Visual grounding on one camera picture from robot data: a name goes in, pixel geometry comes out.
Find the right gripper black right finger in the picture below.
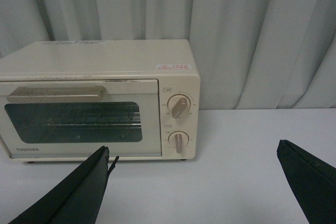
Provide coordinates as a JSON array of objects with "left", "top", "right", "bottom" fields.
[{"left": 277, "top": 140, "right": 335, "bottom": 223}]

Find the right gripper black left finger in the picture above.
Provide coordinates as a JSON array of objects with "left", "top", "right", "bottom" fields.
[{"left": 11, "top": 146, "right": 119, "bottom": 223}]

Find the cream glass oven door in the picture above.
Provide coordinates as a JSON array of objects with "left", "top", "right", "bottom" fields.
[{"left": 1, "top": 80, "right": 163, "bottom": 160}]

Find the cream Toshiba toaster oven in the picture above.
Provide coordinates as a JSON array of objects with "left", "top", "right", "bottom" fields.
[{"left": 1, "top": 39, "right": 201, "bottom": 162}]

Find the lower beige timer knob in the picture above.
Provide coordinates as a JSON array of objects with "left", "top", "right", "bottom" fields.
[{"left": 168, "top": 131, "right": 189, "bottom": 154}]

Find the upper beige temperature knob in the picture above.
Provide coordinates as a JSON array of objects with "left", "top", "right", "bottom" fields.
[{"left": 167, "top": 94, "right": 191, "bottom": 119}]

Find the grey-white curtain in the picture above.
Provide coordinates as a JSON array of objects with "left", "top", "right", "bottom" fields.
[{"left": 1, "top": 0, "right": 335, "bottom": 109}]

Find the wire oven rack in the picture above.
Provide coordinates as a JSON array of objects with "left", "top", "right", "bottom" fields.
[{"left": 31, "top": 102, "right": 141, "bottom": 129}]

